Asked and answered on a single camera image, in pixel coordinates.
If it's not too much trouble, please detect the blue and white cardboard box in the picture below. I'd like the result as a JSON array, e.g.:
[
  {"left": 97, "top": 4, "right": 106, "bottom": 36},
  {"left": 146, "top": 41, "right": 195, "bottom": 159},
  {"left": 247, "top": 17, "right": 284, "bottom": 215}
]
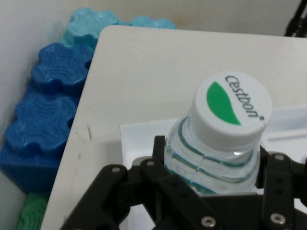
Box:
[{"left": 119, "top": 104, "right": 307, "bottom": 230}]

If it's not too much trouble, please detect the dark blue foam block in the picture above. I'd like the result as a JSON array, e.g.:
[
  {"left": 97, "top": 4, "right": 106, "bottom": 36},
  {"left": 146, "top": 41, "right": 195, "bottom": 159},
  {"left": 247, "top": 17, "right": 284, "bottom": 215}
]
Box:
[
  {"left": 30, "top": 42, "right": 96, "bottom": 97},
  {"left": 0, "top": 92, "right": 82, "bottom": 195}
]

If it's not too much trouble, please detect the green foam block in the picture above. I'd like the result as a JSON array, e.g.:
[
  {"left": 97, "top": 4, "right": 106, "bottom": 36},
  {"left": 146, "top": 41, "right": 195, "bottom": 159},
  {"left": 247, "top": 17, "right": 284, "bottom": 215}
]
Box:
[{"left": 16, "top": 192, "right": 50, "bottom": 230}]

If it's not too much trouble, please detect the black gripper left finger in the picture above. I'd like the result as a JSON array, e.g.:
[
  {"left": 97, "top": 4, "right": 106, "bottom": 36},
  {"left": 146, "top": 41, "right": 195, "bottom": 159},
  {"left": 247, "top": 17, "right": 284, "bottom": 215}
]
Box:
[{"left": 58, "top": 135, "right": 226, "bottom": 230}]

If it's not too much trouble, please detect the black tripod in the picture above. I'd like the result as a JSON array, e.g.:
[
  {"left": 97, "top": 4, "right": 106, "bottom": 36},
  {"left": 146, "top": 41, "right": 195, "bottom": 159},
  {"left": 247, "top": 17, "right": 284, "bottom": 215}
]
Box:
[{"left": 283, "top": 0, "right": 307, "bottom": 38}]

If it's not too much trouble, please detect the clear water bottle green label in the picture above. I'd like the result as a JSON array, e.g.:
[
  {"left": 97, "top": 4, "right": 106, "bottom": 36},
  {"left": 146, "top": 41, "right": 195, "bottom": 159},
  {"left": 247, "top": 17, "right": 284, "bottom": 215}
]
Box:
[{"left": 164, "top": 71, "right": 274, "bottom": 196}]

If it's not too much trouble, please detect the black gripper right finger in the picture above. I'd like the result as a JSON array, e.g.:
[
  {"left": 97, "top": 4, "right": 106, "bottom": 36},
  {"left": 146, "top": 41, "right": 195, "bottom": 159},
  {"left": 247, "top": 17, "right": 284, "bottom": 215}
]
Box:
[{"left": 254, "top": 143, "right": 307, "bottom": 230}]

